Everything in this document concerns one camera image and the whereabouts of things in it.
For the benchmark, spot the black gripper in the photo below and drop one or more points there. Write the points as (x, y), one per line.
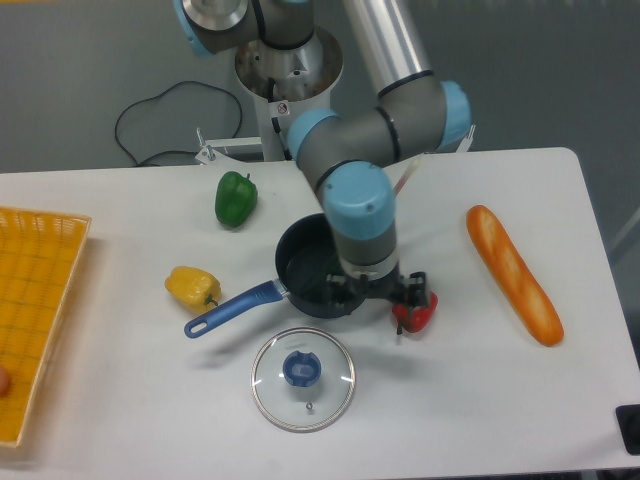
(413, 291)

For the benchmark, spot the glass pot lid blue knob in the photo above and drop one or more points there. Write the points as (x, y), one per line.
(303, 380)

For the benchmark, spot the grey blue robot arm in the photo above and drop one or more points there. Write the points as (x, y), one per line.
(385, 32)

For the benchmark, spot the green scallion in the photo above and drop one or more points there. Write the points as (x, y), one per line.
(407, 175)

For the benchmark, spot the red bell pepper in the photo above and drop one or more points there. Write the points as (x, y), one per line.
(414, 319)

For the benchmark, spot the dark blue saucepan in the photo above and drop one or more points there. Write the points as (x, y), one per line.
(304, 255)

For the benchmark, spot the orange baguette bread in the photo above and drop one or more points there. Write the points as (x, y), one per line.
(514, 278)

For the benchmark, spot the green bell pepper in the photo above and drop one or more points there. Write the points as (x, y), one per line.
(235, 200)

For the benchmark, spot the yellow bell pepper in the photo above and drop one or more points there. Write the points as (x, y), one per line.
(196, 289)

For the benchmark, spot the black corner device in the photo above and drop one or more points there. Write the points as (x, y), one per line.
(628, 418)

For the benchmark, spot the yellow wicker basket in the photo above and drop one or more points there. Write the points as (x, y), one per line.
(40, 251)

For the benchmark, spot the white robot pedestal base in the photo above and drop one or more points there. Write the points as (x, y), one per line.
(292, 83)

